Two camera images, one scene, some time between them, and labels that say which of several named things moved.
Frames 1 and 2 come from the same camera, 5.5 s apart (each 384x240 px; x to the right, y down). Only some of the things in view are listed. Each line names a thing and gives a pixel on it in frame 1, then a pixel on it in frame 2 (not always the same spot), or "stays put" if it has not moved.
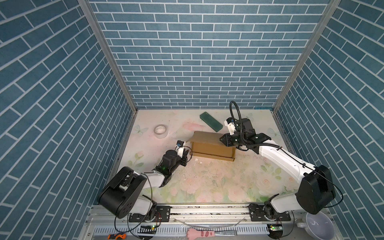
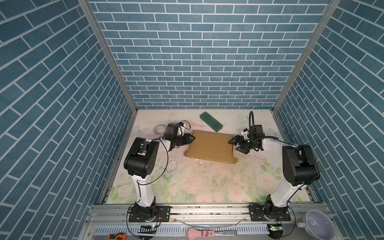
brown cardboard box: [208, 145] stays put
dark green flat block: [211, 121] stays put
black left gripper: [184, 158] to [186, 138]
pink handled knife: [192, 233] stays put
